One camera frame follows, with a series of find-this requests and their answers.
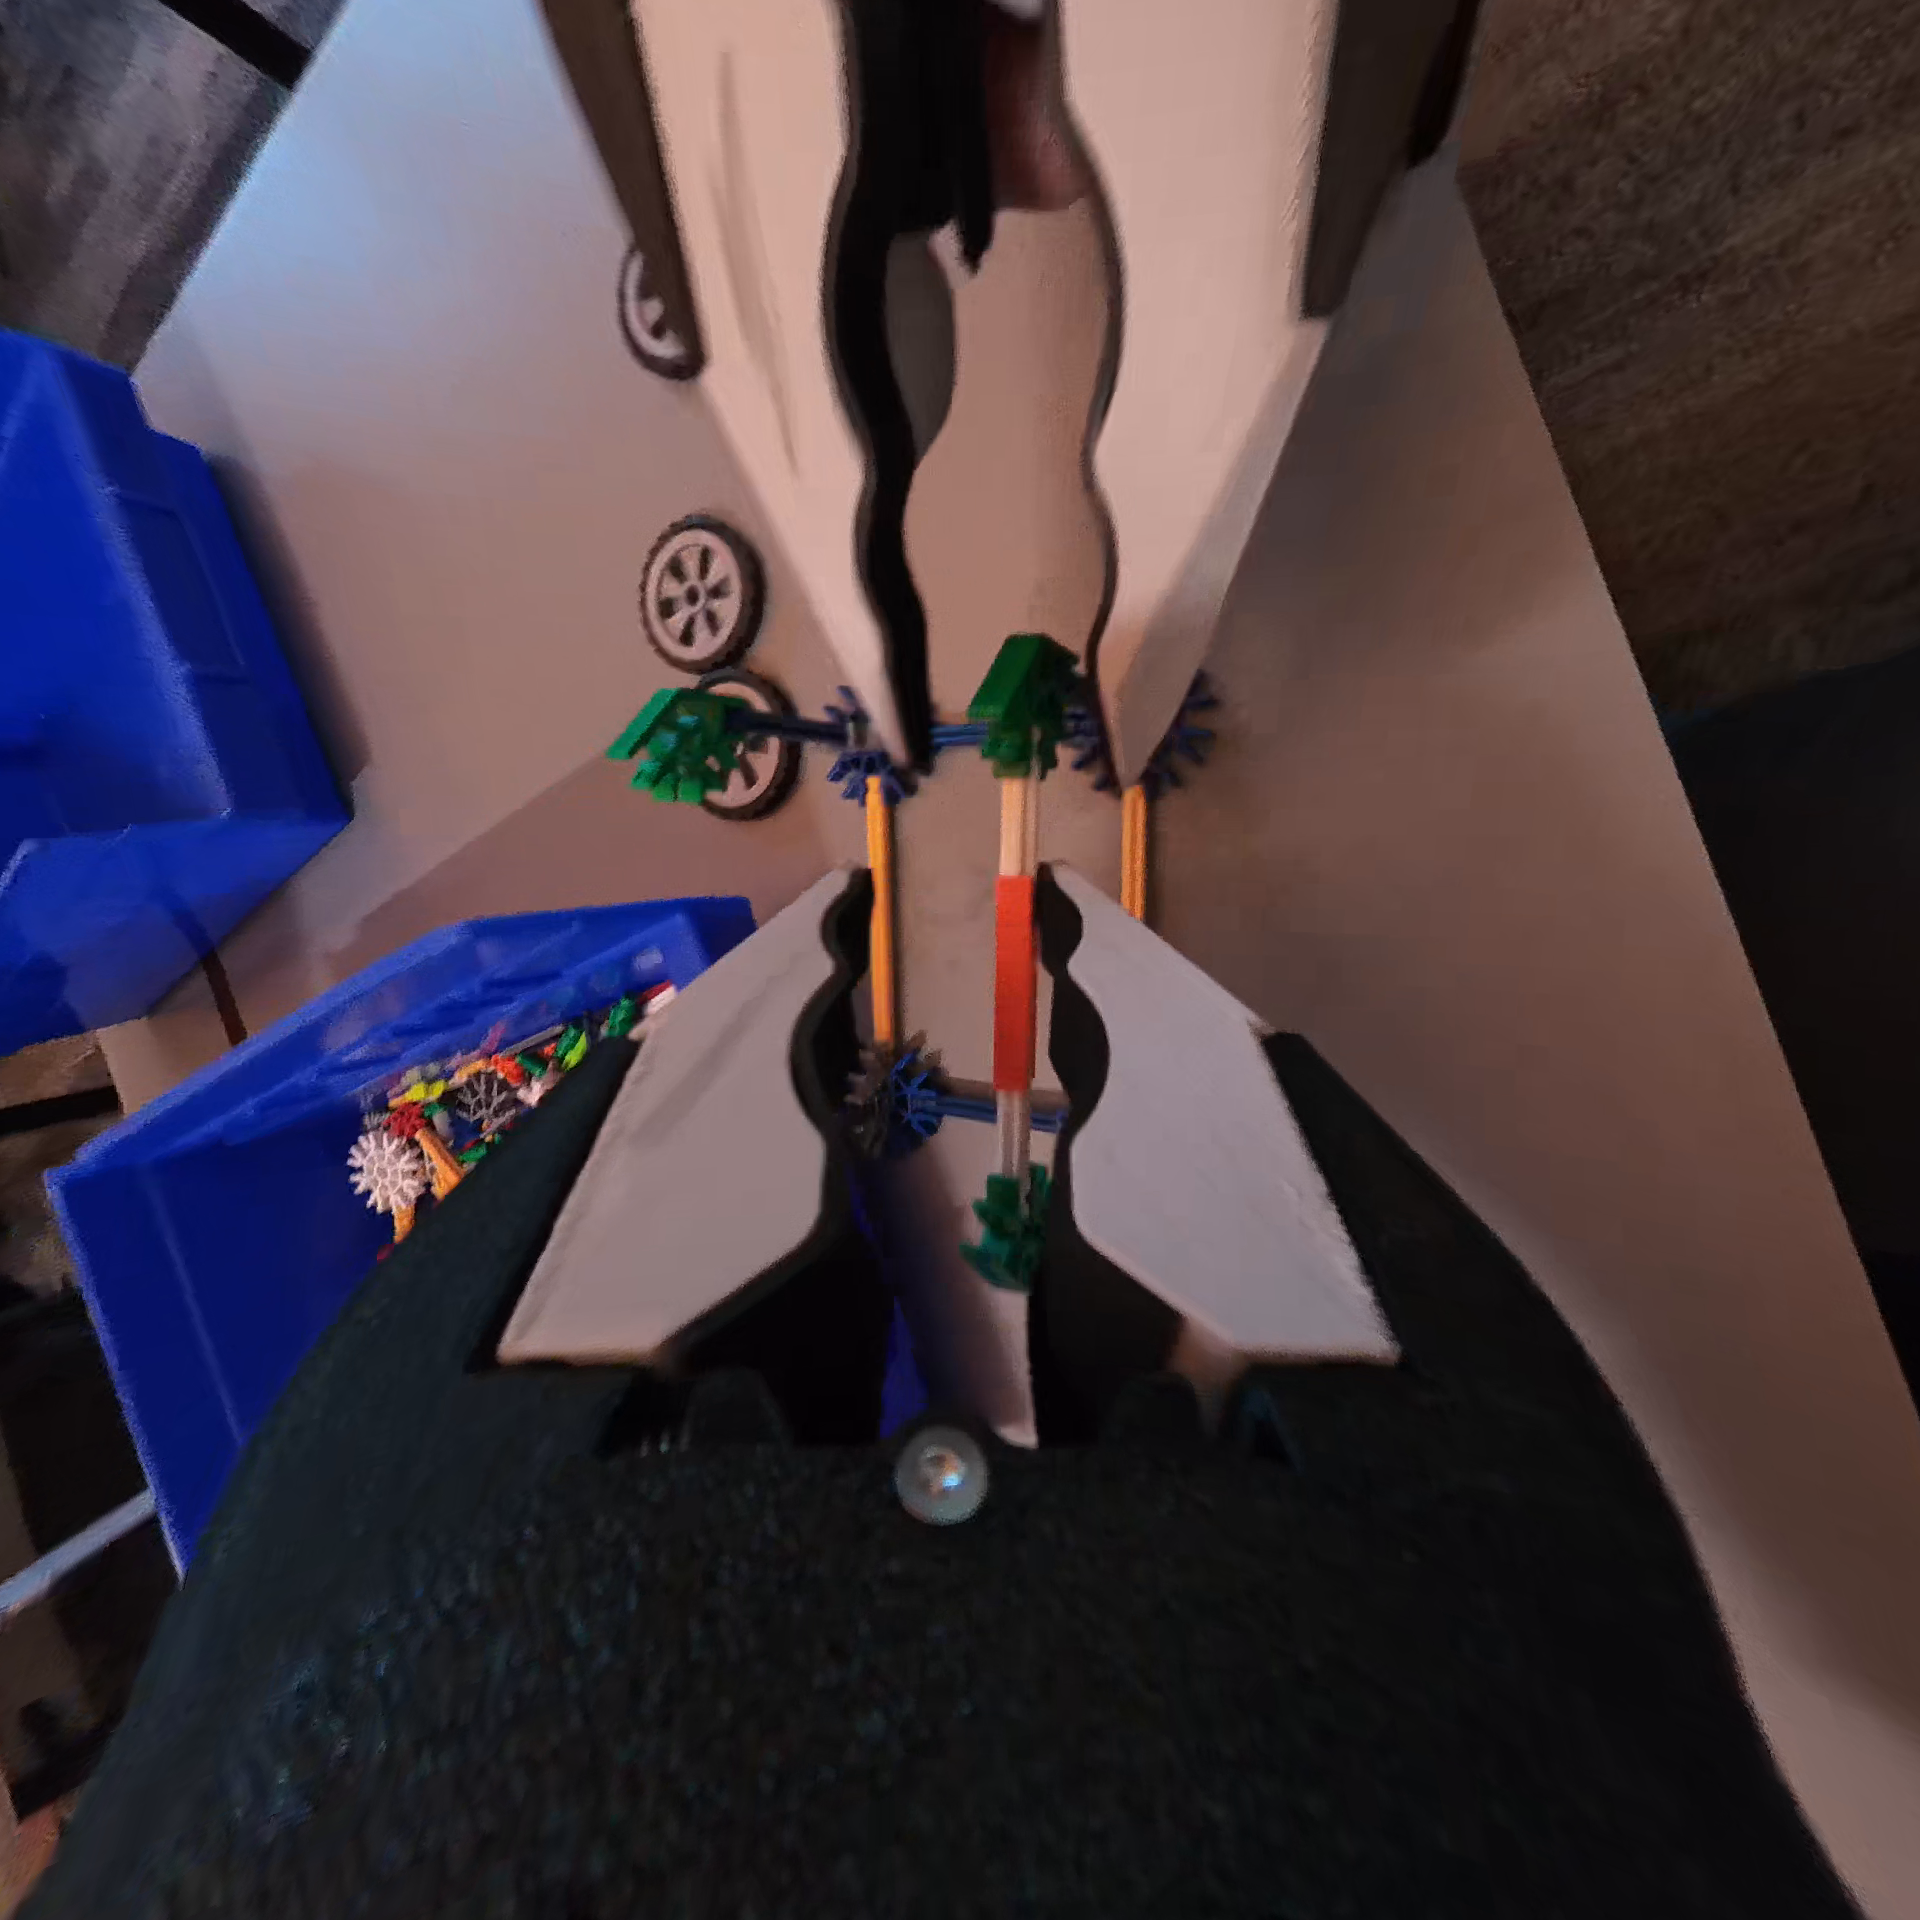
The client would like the orange toy connector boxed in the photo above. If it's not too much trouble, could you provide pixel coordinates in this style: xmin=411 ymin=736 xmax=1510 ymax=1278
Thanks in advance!
xmin=989 ymin=870 xmax=1051 ymax=1089

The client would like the blue plastic bin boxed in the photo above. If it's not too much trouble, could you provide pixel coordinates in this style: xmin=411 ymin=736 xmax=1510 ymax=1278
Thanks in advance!
xmin=0 ymin=325 xmax=355 ymax=1053

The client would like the blue bin with white label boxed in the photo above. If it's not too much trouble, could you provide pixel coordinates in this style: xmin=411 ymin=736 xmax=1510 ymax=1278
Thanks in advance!
xmin=45 ymin=894 xmax=758 ymax=1579

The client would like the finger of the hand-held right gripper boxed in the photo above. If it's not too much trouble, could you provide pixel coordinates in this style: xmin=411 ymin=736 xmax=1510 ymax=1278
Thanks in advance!
xmin=629 ymin=0 xmax=937 ymax=788
xmin=1029 ymin=0 xmax=1346 ymax=747

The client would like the blue yellow toy rod frame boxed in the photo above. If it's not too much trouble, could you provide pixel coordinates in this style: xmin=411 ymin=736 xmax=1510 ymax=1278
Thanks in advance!
xmin=606 ymin=635 xmax=1225 ymax=1293

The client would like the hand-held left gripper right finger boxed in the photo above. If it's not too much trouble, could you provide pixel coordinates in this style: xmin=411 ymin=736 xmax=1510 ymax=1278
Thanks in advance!
xmin=1036 ymin=870 xmax=1400 ymax=1374

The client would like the pile of colourful toy pieces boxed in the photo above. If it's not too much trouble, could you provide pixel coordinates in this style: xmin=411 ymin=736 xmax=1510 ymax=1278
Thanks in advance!
xmin=346 ymin=1007 xmax=647 ymax=1233

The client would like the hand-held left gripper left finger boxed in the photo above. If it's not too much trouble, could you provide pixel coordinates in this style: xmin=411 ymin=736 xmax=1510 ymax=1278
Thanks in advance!
xmin=495 ymin=870 xmax=872 ymax=1374

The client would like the green toy connector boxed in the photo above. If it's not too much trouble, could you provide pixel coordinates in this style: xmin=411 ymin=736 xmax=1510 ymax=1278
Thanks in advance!
xmin=606 ymin=684 xmax=751 ymax=806
xmin=965 ymin=635 xmax=1087 ymax=776
xmin=960 ymin=1165 xmax=1057 ymax=1293

